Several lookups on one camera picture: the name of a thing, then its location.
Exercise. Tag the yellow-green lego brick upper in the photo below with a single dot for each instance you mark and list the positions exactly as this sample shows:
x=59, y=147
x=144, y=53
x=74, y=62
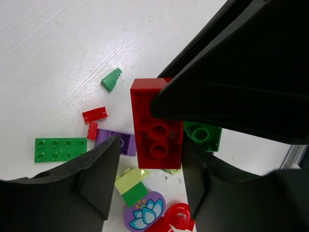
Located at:
x=172, y=171

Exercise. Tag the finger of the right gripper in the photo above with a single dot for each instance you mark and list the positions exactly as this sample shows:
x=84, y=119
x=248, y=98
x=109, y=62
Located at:
x=247, y=71

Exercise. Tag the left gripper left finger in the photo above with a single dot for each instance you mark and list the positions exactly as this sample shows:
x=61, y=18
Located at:
x=73, y=197

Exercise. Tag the purple flower lego disc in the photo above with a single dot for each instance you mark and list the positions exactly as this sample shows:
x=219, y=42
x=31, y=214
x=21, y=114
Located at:
x=144, y=212

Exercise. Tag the red curved lego piece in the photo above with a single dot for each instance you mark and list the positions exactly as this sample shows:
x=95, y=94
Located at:
x=94, y=115

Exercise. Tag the small green slope lego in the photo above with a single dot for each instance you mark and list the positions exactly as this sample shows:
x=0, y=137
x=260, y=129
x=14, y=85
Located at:
x=110, y=80

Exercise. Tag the flat green lego plate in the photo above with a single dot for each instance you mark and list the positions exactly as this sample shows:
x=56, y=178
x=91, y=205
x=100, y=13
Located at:
x=59, y=149

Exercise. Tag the small green lego top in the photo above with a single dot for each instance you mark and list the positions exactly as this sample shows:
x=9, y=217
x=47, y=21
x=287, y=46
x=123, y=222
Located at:
x=206, y=136

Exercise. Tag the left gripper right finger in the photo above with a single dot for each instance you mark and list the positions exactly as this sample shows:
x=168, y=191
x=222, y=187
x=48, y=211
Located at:
x=224, y=198

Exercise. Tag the red arch lego block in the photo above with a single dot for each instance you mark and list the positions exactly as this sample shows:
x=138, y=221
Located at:
x=177, y=215

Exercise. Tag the purple hollow lego brick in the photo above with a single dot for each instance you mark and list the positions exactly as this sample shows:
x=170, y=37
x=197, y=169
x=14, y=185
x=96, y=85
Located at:
x=127, y=141

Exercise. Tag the long red lego brick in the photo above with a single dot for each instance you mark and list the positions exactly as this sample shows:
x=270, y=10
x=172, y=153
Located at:
x=158, y=141

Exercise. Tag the green and yellow lego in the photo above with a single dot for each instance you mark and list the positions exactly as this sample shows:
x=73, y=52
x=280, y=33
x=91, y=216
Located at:
x=130, y=185

